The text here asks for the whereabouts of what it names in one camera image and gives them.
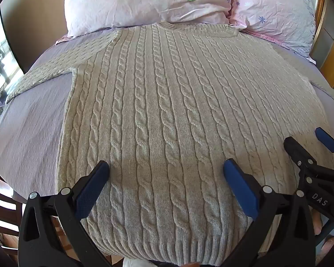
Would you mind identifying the pink floral pillow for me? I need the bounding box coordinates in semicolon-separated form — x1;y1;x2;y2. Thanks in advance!
230;0;317;62

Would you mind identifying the wooden headboard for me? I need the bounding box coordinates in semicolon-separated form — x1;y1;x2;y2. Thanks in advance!
309;0;334;89

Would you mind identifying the person's right hand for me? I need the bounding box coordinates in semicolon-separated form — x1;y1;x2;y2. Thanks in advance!
312;212;324;236

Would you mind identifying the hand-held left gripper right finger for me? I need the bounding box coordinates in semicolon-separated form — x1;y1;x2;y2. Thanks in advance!
219;158;316;267

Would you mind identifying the white floral pillow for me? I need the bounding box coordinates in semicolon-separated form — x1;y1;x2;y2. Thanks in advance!
64;0;235;38

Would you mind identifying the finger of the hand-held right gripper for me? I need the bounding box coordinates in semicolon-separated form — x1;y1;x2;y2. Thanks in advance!
315;127;334;157
283;136;334;185

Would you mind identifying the beige cable knit sweater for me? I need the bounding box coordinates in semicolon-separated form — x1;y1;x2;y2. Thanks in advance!
6;22;334;266

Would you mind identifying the window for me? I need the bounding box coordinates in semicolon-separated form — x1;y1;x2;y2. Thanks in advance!
0;7;25;110

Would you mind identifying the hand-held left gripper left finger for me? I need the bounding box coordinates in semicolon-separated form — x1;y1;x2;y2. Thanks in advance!
18;160;121;267

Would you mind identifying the dark wooden chair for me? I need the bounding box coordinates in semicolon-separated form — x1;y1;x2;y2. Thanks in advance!
0;160;27;249

